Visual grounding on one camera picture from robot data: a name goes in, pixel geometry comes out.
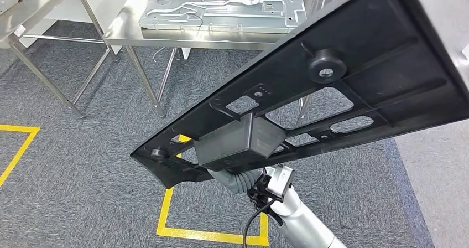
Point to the black plastic panel part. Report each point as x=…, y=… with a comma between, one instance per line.
x=384, y=37

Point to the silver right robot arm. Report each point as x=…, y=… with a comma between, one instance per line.
x=304, y=220

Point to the embossed metal plate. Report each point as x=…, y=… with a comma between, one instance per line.
x=227, y=19
x=7, y=2

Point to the stainless steel table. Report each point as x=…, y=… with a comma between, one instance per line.
x=126, y=30
x=33, y=4

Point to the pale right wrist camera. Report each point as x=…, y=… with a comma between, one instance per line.
x=280, y=182

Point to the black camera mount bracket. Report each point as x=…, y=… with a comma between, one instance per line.
x=258, y=195

